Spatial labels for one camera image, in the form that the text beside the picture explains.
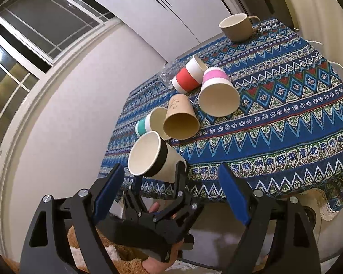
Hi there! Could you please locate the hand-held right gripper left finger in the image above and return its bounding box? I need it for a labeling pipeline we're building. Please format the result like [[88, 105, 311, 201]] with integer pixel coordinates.
[[19, 163, 126, 274]]

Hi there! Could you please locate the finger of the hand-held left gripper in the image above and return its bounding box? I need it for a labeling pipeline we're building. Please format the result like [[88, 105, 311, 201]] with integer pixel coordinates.
[[122, 175, 150, 221], [157, 161, 205, 229]]

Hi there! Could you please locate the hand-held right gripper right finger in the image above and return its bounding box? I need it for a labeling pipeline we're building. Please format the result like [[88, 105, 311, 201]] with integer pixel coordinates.
[[217, 163, 322, 274]]

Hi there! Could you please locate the black band paper cup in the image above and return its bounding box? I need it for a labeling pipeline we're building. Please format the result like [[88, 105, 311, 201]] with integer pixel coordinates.
[[127, 131, 188, 183]]

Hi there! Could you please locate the teal band paper cup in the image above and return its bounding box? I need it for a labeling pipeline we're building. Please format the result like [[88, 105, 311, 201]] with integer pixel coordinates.
[[135, 107, 172, 141]]

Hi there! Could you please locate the plain brown paper cup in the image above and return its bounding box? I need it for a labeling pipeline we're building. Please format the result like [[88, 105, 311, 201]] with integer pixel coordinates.
[[163, 94, 200, 140]]

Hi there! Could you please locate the pink band paper cup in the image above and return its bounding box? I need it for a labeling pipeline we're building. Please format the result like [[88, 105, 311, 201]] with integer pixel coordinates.
[[198, 67, 241, 117]]

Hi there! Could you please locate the red band paper cup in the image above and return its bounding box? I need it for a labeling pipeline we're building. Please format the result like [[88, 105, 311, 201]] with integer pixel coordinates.
[[171, 55, 209, 94]]

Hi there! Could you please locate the clear glass cup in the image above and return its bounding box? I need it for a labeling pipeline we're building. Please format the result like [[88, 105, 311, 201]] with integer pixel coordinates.
[[159, 58, 186, 90]]

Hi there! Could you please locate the person's left hand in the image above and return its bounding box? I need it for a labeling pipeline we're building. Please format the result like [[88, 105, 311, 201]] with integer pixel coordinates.
[[142, 201, 186, 274]]

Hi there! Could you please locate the brown fluffy rug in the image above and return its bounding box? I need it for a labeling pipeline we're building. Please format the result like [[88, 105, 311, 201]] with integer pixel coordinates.
[[3, 225, 149, 274]]

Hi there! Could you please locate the blue patterned tablecloth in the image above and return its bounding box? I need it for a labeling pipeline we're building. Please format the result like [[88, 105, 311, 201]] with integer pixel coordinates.
[[99, 17, 343, 206]]

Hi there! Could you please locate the white lace cloth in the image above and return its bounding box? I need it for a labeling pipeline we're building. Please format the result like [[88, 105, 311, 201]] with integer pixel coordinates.
[[296, 174, 343, 221]]

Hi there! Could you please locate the white framed window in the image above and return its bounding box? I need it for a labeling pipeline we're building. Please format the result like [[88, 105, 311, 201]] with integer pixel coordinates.
[[0, 0, 118, 149]]

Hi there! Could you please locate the beige ceramic mug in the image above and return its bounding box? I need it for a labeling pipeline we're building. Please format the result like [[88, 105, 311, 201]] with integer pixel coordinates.
[[219, 13, 261, 43]]

